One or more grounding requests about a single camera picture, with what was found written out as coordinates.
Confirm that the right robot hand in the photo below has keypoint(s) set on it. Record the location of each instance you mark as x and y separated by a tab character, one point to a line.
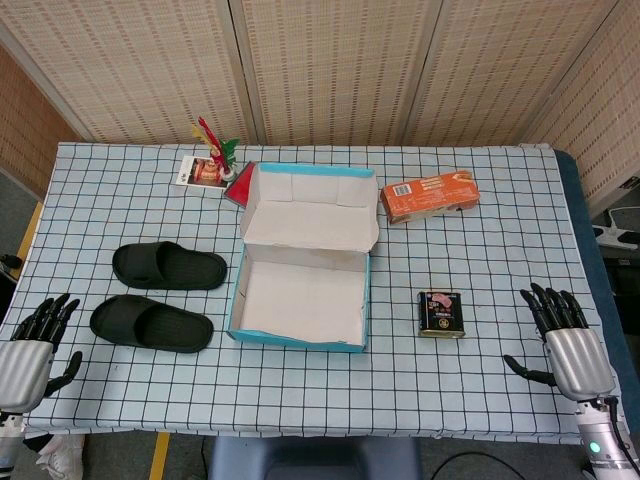
580	360

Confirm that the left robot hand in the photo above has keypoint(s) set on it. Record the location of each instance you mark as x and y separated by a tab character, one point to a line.
25	360

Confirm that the black slipper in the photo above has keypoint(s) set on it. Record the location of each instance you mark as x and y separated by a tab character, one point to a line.
170	267
150	325

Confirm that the blue cardboard shoe box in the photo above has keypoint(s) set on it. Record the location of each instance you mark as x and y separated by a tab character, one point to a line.
300	300

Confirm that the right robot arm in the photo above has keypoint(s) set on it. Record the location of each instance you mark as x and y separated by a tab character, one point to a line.
597	440

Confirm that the black equipment case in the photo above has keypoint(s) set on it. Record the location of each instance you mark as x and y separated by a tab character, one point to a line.
622	275

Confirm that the white sneaker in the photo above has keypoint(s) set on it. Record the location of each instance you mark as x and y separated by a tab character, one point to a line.
65	457

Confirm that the black luncheon meat can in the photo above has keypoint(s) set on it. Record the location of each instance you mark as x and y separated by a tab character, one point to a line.
441	312

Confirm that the blue checked tablecloth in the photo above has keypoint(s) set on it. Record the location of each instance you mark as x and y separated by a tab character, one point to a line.
450	250

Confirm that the orange cardboard box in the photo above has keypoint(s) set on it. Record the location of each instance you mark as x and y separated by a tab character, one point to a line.
430	197

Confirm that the white photo card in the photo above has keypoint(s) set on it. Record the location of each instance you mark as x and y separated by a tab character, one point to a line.
192	172

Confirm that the red flat box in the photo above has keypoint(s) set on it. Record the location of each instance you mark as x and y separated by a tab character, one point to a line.
240	187

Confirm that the colourful feather shuttlecock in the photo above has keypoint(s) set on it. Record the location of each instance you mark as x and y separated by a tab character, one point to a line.
220	150

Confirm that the dark blue chair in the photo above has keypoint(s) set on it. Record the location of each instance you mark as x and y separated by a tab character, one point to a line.
310	460

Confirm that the beige woven folding screen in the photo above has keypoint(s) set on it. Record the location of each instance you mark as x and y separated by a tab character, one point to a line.
325	70

